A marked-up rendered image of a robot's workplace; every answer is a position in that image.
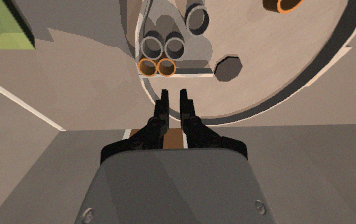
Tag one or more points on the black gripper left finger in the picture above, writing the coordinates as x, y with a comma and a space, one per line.
147, 137

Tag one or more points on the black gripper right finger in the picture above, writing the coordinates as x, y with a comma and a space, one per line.
200, 135

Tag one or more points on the grey metal ring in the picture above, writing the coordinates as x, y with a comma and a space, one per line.
147, 52
175, 55
206, 23

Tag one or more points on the bronze bushing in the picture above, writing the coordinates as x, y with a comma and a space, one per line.
146, 70
285, 6
166, 71

